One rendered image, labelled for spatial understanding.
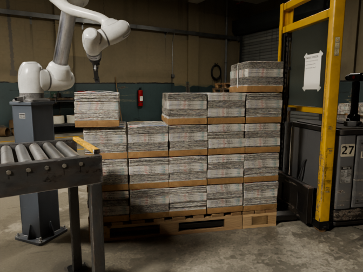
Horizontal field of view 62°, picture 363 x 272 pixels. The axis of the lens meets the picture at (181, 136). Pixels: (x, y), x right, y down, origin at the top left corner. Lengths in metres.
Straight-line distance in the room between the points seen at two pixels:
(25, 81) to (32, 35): 6.47
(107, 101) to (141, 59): 7.39
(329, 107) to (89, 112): 1.68
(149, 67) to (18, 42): 3.54
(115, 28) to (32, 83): 0.77
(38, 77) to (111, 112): 0.57
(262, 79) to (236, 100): 0.25
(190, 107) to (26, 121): 1.13
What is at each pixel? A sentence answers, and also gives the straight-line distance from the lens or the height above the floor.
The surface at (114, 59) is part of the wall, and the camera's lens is 9.13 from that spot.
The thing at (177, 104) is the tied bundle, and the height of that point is 0.98.
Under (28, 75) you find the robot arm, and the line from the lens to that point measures 2.31.
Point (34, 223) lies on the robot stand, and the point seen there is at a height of 0.13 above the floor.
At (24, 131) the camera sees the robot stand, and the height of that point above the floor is 0.79.
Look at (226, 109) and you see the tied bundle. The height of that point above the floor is 0.94.
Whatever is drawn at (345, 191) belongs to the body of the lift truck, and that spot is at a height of 0.30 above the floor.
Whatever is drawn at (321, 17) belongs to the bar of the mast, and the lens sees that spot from 2.58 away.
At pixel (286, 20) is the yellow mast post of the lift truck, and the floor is 1.71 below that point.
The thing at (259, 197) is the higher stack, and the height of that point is 0.25.
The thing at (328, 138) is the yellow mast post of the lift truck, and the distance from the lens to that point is 2.44.
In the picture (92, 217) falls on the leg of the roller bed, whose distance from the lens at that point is 1.41.
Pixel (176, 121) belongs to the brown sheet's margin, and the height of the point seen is 0.86.
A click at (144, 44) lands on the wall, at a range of 9.53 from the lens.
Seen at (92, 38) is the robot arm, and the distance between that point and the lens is 1.77.
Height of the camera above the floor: 1.07
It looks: 8 degrees down
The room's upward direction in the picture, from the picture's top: straight up
